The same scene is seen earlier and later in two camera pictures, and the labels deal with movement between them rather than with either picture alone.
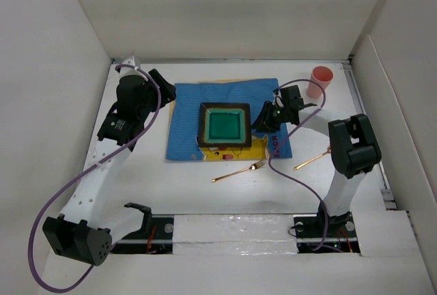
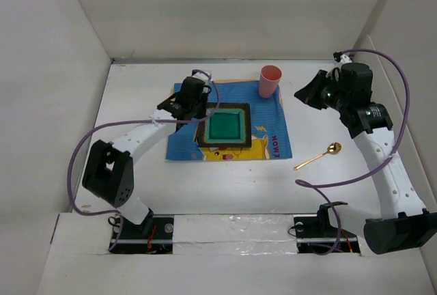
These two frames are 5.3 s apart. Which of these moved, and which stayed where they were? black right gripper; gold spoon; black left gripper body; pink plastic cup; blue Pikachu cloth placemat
Moved: black left gripper body; pink plastic cup; black right gripper
Stayed: blue Pikachu cloth placemat; gold spoon
